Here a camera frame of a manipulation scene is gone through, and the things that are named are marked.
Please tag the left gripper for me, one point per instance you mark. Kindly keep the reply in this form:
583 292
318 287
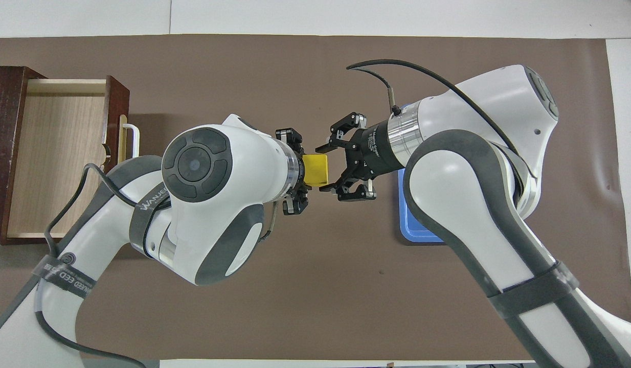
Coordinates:
300 171

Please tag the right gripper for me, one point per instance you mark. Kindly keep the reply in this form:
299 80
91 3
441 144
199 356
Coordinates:
378 149

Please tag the yellow block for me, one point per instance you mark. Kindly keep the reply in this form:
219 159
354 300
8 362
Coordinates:
315 169

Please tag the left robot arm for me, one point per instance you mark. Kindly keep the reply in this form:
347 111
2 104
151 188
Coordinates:
244 168

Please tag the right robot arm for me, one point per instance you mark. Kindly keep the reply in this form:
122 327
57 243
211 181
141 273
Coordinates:
464 204

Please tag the light wooden drawer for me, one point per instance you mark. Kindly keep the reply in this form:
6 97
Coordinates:
60 163

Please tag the blue tray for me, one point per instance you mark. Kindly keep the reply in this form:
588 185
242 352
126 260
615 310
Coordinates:
415 230

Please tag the dark brown wooden cabinet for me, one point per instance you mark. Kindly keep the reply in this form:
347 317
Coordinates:
6 153

